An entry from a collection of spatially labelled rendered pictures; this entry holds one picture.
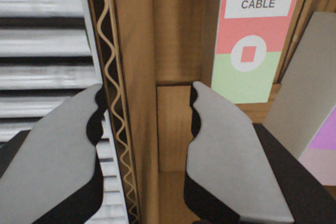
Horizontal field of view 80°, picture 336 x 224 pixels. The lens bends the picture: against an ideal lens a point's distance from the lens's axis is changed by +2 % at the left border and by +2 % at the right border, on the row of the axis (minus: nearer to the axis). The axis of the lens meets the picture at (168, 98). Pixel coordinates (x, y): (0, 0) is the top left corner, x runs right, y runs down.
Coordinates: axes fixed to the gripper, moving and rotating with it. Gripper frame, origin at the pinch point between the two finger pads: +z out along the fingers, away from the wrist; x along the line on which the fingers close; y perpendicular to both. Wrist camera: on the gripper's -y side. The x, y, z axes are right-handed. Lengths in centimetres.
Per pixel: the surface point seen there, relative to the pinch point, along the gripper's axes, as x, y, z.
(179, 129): 3.0, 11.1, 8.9
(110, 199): -14, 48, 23
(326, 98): 14.6, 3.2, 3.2
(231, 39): 6.3, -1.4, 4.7
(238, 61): 7.2, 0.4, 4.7
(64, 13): -13.8, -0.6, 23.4
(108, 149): -11.6, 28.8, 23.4
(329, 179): 18.2, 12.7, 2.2
